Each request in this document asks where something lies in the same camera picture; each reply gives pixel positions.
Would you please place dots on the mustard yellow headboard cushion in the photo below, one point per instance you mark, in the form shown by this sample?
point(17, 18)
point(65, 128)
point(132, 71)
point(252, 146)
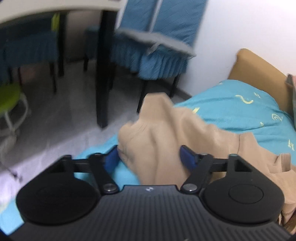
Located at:
point(255, 71)

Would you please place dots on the wooden dining table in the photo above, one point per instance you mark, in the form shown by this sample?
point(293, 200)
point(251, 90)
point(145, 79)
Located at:
point(98, 43)

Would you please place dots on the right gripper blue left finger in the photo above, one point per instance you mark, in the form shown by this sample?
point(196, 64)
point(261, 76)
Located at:
point(102, 166)

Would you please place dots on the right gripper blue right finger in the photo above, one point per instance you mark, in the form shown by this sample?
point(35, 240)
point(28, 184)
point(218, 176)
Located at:
point(199, 166)

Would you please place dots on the blue covered chair near wall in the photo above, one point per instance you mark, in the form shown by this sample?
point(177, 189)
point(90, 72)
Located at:
point(179, 20)

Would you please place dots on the grey seat cushion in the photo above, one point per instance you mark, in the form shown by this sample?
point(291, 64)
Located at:
point(154, 40)

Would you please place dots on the tan t-shirt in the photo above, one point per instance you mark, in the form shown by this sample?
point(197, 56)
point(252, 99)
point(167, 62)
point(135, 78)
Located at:
point(150, 148)

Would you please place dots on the plaid beige pillow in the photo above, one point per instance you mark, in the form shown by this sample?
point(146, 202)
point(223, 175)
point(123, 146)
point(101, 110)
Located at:
point(290, 81)

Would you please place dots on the blue covered chair front left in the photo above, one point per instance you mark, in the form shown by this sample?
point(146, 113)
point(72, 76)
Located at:
point(31, 42)

